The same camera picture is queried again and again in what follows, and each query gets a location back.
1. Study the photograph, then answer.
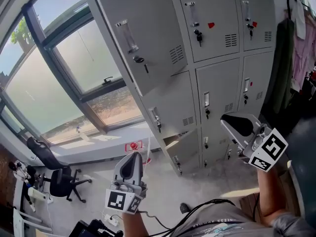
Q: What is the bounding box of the dark framed window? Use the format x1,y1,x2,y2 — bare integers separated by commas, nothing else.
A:
0,0,146,145

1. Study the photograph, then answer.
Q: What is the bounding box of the person's grey shoe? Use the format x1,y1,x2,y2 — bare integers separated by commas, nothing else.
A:
179,202,192,214

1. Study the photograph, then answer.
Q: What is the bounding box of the pile of black bags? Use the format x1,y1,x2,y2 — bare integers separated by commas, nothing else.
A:
291,73,316,101

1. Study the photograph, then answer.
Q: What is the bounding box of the white hanging shirt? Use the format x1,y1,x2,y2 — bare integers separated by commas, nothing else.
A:
293,0,307,40

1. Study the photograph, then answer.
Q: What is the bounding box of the black cable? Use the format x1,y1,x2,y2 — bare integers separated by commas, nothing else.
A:
148,198,260,237

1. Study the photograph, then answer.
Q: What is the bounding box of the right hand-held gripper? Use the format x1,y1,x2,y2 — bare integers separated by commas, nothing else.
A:
220,112,289,173

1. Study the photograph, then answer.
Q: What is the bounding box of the person's right forearm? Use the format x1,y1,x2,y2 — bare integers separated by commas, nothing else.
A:
256,168,288,228

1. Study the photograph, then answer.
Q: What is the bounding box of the dark green coat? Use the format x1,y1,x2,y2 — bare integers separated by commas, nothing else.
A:
268,17,296,113

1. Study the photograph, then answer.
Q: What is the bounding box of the person's left forearm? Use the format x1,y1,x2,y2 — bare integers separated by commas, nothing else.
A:
122,211,151,237

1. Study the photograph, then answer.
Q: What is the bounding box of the black office chair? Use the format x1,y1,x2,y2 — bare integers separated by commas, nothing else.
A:
26,136,92,203

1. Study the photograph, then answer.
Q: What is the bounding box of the white small appliance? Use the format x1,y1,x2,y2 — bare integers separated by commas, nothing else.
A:
27,186,54,212

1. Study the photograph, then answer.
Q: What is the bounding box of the clear water jug red cap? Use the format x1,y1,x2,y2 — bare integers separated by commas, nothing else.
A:
124,141,152,166

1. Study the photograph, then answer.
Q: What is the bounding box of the white power strip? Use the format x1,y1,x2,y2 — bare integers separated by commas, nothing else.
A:
104,213,119,227

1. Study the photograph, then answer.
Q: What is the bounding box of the clear spray bottle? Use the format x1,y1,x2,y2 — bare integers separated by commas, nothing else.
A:
75,125,91,142

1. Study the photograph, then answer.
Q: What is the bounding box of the grey metal locker cabinet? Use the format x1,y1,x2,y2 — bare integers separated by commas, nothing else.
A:
84,0,277,176

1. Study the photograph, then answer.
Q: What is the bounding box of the white metal table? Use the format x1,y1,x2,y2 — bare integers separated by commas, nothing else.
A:
12,179,54,234

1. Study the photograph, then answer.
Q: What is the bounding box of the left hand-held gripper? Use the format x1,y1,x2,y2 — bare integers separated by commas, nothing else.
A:
105,151,148,215

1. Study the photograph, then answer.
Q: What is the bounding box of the person's grey t-shirt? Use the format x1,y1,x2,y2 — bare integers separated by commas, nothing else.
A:
170,202,316,237

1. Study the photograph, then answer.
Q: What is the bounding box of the black tablet device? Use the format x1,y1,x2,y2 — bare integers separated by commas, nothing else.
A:
68,218,124,237

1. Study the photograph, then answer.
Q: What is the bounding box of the small white black device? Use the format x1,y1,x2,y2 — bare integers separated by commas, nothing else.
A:
8,160,33,182

